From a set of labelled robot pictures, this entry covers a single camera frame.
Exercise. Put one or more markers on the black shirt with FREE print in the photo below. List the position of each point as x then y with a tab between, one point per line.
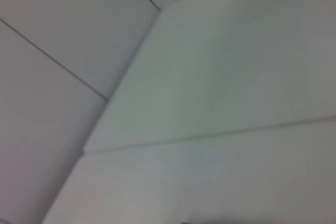
210	222

